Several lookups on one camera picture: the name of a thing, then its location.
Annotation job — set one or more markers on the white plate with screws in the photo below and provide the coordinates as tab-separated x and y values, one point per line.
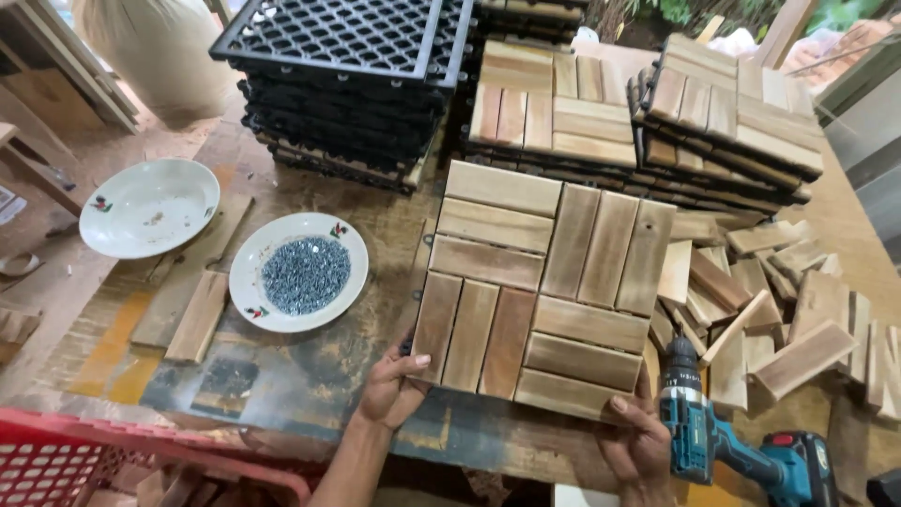
246	281

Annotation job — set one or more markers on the flat wooden board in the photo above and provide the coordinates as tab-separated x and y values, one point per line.
211	239

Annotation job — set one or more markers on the person's left hand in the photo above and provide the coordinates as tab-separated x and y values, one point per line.
384	398

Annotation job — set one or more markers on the pile of loose wooden slats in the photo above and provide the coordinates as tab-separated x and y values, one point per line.
774	317

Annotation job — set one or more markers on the pile of silver screws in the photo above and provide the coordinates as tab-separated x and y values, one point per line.
306	276

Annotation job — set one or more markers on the short wooden slat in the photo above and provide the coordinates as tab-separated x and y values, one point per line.
198	317

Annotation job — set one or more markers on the leaning wooden boards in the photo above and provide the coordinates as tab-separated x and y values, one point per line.
56	63

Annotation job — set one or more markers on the tilted stack of wooden tiles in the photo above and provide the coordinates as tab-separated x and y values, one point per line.
732	120

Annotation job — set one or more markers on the wooden slat deck tile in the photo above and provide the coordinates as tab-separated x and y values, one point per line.
542	281

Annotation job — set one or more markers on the red plastic crate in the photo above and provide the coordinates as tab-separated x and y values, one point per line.
49	465

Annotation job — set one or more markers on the white sack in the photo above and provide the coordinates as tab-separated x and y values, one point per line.
162	49

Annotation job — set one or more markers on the stack of black plastic grids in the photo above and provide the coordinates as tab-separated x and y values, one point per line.
345	77

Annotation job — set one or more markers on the person's right hand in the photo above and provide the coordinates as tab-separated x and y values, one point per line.
640	458

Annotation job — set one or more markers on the empty white plate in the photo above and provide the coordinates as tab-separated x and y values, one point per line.
149	208

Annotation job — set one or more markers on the low stack of wooden tiles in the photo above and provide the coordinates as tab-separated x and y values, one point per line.
556	112

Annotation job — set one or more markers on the white flat object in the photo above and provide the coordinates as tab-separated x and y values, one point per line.
584	496

